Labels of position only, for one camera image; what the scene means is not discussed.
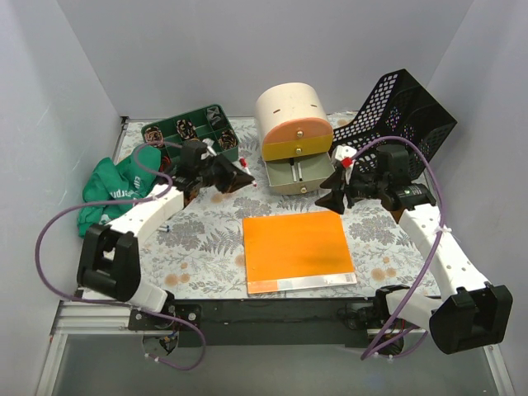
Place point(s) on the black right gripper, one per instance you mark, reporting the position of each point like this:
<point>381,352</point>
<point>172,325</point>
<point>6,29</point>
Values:
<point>346,188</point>

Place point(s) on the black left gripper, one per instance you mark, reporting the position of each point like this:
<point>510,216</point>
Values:
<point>219,170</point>

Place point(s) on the grey bottom drawer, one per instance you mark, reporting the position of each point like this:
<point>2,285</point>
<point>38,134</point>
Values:
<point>316,168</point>

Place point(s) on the yellow drawer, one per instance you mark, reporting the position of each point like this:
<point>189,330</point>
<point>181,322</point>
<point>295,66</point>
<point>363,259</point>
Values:
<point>294,149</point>

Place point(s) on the white marker black cap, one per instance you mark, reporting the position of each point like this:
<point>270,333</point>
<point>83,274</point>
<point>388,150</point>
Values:
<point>293,170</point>

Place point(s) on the orange drawer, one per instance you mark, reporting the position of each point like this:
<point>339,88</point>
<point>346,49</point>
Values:
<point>291,130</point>

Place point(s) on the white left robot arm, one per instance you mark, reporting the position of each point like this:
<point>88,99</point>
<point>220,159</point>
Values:
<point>109,262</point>

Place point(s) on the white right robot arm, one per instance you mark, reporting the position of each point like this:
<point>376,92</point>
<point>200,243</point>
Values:
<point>471,312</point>

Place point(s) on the green compartment organizer box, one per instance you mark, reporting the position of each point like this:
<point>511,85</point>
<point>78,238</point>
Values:
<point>209,122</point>

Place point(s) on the orange folder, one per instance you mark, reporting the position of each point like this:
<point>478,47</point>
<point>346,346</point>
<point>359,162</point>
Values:
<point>296,252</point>

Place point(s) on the cream round drawer cabinet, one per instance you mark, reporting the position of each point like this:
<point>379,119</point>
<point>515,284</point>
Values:
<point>287,101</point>

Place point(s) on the black mesh file basket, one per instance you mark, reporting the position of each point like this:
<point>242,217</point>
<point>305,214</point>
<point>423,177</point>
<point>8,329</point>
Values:
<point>398,105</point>

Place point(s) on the green cloth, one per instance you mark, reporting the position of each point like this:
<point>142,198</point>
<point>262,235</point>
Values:
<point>129,179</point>

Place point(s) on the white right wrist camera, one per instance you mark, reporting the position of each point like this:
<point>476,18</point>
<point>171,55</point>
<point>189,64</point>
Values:
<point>343,155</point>

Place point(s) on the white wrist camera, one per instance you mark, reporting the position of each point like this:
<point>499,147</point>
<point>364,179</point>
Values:
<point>210,152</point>
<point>343,155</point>

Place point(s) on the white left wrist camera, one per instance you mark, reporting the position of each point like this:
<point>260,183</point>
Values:
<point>210,152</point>

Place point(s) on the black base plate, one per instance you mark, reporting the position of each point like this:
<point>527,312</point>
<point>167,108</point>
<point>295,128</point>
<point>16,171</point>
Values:
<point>349,321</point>

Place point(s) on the aluminium frame rail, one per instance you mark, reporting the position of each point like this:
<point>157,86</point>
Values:
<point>74,318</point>

